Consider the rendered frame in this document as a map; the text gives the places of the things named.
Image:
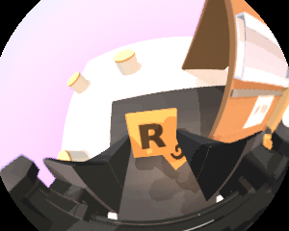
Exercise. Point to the white paper ticket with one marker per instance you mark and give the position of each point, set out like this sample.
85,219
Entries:
259,109

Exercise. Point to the white cylindrical container with orange lid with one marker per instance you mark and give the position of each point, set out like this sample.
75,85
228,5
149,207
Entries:
78,83
71,155
126,62

